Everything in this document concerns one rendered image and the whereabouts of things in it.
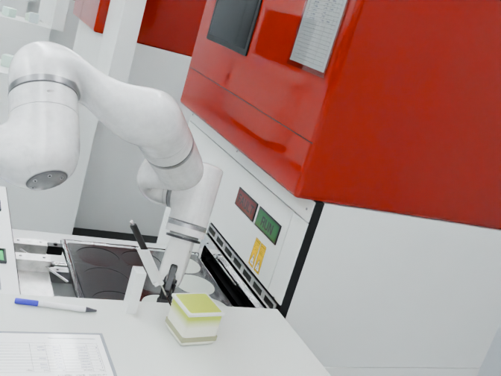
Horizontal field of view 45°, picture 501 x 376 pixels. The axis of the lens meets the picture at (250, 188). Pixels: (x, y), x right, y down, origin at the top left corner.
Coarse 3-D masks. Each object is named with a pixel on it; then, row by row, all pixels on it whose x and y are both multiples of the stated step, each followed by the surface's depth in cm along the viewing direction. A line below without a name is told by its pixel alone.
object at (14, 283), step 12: (0, 192) 151; (0, 216) 138; (0, 228) 132; (0, 240) 127; (12, 240) 129; (12, 252) 124; (0, 264) 118; (12, 264) 119; (0, 276) 114; (12, 276) 115; (0, 288) 110; (12, 288) 111
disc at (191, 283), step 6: (186, 276) 151; (192, 276) 152; (186, 282) 148; (192, 282) 149; (198, 282) 150; (204, 282) 151; (180, 288) 144; (186, 288) 145; (192, 288) 146; (198, 288) 147; (204, 288) 148; (210, 288) 148
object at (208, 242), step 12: (204, 240) 170; (204, 252) 171; (216, 252) 162; (204, 264) 168; (228, 264) 155; (216, 276) 163; (228, 276) 154; (240, 276) 150; (240, 288) 147; (228, 300) 152; (252, 300) 141
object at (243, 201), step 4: (240, 192) 156; (240, 196) 156; (244, 196) 154; (236, 200) 158; (240, 200) 156; (244, 200) 154; (248, 200) 152; (240, 204) 155; (244, 204) 154; (248, 204) 151; (252, 204) 150; (244, 208) 153; (248, 208) 151; (252, 208) 149; (248, 212) 151; (252, 212) 149; (252, 216) 149
